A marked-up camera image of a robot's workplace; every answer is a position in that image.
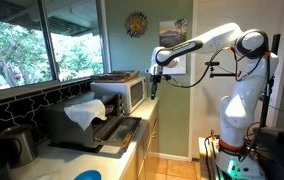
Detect glass toaster oven door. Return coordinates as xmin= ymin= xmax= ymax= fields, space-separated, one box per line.
xmin=93 ymin=115 xmax=142 ymax=149

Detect grey window frame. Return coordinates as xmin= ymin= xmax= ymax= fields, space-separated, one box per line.
xmin=0 ymin=0 xmax=112 ymax=101

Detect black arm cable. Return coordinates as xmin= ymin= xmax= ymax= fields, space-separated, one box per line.
xmin=162 ymin=46 xmax=231 ymax=89

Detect wooden kitchen cabinet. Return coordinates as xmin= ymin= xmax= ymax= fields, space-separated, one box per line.
xmin=121 ymin=99 xmax=160 ymax=180

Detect wooden tray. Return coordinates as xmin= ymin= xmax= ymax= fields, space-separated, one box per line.
xmin=90 ymin=70 xmax=140 ymax=83

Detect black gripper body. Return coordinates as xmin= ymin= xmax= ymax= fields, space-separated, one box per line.
xmin=149 ymin=73 xmax=163 ymax=85

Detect black base cables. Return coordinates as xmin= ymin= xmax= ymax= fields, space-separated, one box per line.
xmin=203 ymin=134 xmax=224 ymax=180

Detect landscape wall calendar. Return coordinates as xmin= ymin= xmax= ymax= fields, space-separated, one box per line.
xmin=158 ymin=18 xmax=188 ymax=75

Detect metal kettle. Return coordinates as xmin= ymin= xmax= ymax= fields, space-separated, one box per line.
xmin=0 ymin=124 xmax=39 ymax=168

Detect black camera stand pole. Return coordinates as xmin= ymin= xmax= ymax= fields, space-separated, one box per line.
xmin=204 ymin=33 xmax=282 ymax=128

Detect white microwave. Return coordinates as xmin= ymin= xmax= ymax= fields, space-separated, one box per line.
xmin=90 ymin=76 xmax=148 ymax=115

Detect blue plastic bowl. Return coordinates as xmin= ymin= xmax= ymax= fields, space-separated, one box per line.
xmin=73 ymin=169 xmax=102 ymax=180

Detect grey toaster oven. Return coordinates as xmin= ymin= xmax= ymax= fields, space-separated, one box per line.
xmin=44 ymin=91 xmax=125 ymax=150

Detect grey equipment cart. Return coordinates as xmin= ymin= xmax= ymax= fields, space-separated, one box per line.
xmin=253 ymin=126 xmax=284 ymax=180

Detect sun-shaped wall decoration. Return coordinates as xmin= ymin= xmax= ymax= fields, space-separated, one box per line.
xmin=124 ymin=11 xmax=149 ymax=38

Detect white cloth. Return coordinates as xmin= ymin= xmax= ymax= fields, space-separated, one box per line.
xmin=63 ymin=98 xmax=108 ymax=132

